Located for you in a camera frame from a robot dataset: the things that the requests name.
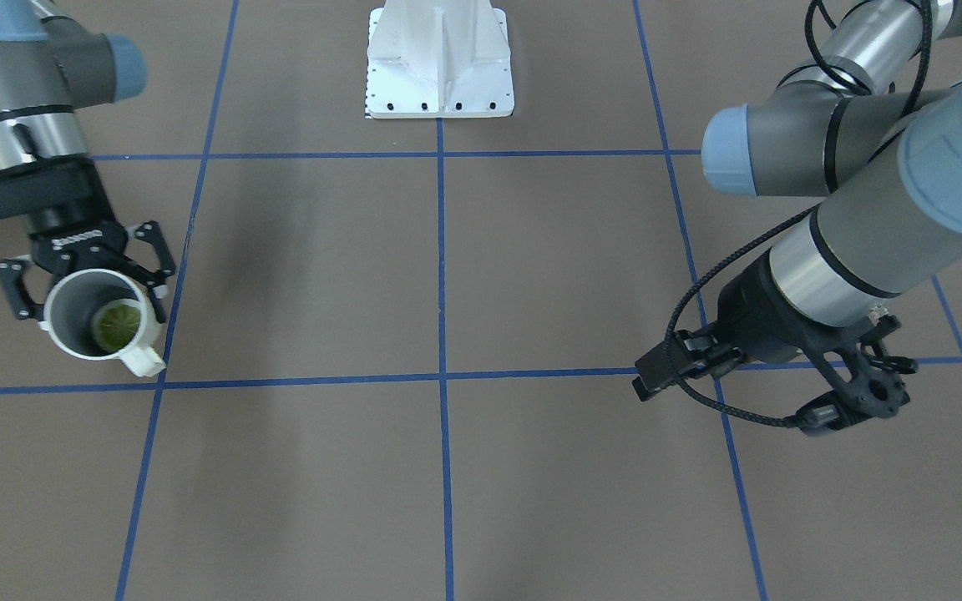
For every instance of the white mug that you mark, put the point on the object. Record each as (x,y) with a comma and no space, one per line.
(73,301)

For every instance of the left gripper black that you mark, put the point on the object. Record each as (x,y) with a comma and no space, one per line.
(761,321)

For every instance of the white pedestal column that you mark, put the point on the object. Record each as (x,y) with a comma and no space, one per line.
(438,60)

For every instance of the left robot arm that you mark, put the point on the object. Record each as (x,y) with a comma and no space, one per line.
(853,127)

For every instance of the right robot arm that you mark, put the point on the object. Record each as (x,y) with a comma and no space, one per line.
(51,66)

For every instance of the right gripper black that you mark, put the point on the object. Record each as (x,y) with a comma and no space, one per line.
(73,239)

